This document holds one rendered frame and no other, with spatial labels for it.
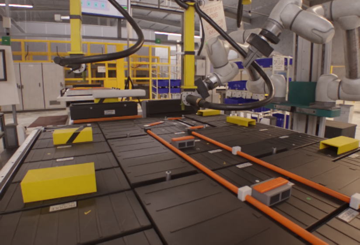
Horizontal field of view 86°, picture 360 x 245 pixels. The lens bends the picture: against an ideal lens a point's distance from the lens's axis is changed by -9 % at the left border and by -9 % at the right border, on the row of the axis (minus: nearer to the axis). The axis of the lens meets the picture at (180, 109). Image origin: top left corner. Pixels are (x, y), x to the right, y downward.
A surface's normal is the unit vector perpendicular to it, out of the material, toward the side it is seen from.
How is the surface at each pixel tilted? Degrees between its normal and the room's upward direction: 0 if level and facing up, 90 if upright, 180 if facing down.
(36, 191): 90
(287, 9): 80
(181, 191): 0
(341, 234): 0
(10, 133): 90
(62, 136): 90
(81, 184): 90
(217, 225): 0
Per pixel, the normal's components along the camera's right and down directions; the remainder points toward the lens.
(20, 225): 0.00, -0.99
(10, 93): 0.79, 0.09
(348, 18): -0.55, 0.72
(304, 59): -0.88, 0.07
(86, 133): 0.41, 0.13
